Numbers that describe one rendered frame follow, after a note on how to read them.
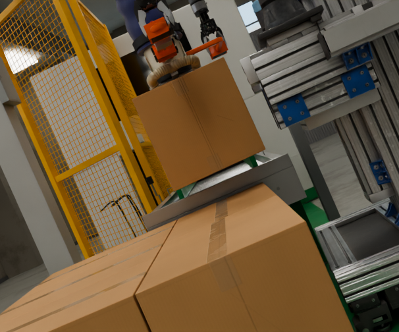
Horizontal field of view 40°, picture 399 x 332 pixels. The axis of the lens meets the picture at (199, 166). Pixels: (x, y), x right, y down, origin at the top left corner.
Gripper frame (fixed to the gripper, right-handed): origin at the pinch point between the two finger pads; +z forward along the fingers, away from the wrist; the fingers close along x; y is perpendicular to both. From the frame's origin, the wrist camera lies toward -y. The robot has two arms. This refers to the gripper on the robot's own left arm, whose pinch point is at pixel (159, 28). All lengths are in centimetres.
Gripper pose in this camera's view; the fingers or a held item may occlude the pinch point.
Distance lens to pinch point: 192.9
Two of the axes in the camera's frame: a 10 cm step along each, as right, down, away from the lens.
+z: 4.0, 9.2, 0.2
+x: -9.2, 4.0, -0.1
